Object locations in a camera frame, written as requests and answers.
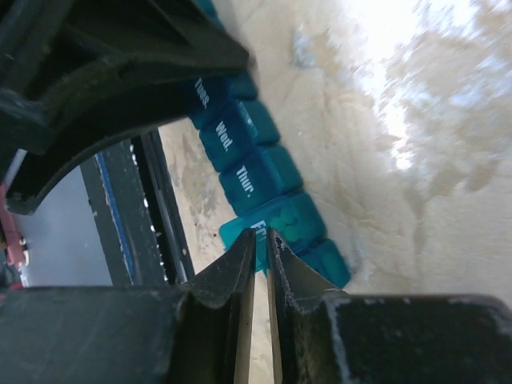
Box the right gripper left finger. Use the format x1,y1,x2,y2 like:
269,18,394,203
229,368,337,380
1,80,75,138
1,230,256,383

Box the teal weekly pill organizer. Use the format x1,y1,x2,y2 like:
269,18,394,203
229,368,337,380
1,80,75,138
187,0,352,287

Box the yellow pills in organizer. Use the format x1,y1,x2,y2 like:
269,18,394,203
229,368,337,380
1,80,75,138
270,210,302,242

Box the black base frame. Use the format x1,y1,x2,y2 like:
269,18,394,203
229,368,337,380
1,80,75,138
80,130,194,286

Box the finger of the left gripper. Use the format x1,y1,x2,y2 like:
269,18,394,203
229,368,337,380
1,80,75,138
1,1,250,215

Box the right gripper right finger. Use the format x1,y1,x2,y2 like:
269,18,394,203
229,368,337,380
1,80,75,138
267,230,511,383

